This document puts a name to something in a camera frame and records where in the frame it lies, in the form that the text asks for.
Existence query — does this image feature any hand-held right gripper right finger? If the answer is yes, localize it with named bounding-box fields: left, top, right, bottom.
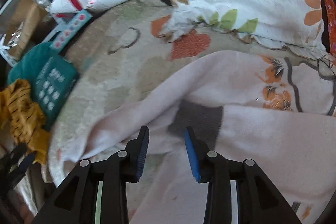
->
left=184, top=126, right=302, bottom=224

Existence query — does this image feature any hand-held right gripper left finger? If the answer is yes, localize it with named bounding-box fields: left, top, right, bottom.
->
left=31, top=126, right=150, bottom=224

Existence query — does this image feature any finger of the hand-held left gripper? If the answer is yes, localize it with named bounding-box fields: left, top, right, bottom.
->
left=0, top=143, right=36, bottom=199

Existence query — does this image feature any light pink garment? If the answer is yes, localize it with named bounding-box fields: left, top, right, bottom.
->
left=49, top=51, right=336, bottom=224

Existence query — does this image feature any mustard striped cloth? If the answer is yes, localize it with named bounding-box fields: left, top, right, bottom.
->
left=0, top=79, right=51, bottom=165

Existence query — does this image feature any beige floral bed sheet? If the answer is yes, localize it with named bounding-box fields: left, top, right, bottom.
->
left=49, top=0, right=336, bottom=188

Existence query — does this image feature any teal plastic packet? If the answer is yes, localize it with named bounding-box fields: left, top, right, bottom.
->
left=7, top=42, right=80, bottom=131

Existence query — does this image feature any cardboard box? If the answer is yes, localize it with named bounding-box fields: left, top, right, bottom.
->
left=5, top=0, right=49, bottom=60

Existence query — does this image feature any light blue dotted box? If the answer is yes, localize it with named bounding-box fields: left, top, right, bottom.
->
left=49, top=9, right=92, bottom=50

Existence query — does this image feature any red patterned cloth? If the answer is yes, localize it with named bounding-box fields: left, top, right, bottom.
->
left=316, top=0, right=336, bottom=55

